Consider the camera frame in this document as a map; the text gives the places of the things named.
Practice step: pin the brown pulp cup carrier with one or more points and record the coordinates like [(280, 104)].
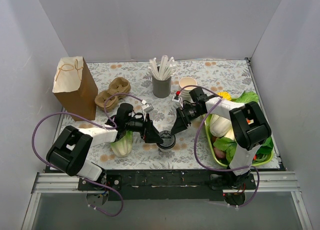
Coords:
[(107, 100)]

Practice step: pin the floral table mat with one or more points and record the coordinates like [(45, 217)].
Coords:
[(232, 76)]

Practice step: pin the stack of paper cups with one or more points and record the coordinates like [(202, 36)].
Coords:
[(186, 84)]

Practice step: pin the green white napa cabbage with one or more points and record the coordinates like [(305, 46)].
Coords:
[(219, 126)]

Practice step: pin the grey straw holder cup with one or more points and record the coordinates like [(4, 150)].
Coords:
[(161, 88)]

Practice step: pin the green vegetable tray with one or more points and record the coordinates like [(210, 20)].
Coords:
[(263, 155)]

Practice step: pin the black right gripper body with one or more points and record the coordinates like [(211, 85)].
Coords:
[(182, 116)]

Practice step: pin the purple red onion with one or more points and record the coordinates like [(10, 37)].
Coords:
[(219, 153)]

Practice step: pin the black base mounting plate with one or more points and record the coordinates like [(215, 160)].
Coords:
[(173, 184)]

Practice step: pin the white paper coffee cup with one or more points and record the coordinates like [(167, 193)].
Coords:
[(165, 148)]

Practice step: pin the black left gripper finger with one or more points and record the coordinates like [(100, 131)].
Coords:
[(153, 138), (152, 131)]

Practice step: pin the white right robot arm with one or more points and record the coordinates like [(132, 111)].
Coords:
[(249, 125)]

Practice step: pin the brown paper bag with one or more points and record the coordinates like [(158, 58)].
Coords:
[(75, 88)]

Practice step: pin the aluminium frame rail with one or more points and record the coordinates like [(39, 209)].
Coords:
[(58, 183)]

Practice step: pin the white wrapped straw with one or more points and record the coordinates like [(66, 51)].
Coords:
[(163, 64), (168, 69), (154, 69)]

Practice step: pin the black coffee cup lid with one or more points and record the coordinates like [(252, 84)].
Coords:
[(169, 139)]

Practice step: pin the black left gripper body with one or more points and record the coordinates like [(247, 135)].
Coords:
[(145, 129)]

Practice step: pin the yellow napa cabbage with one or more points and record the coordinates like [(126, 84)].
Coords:
[(225, 95)]

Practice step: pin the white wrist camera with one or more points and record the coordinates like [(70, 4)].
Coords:
[(146, 108), (177, 101)]

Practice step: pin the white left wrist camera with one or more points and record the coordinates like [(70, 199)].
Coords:
[(146, 108)]

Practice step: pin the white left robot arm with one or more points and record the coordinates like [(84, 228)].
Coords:
[(69, 151)]

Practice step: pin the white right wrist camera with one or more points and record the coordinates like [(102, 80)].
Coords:
[(177, 101)]

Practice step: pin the green leafy vegetable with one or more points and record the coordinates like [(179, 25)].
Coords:
[(223, 142)]

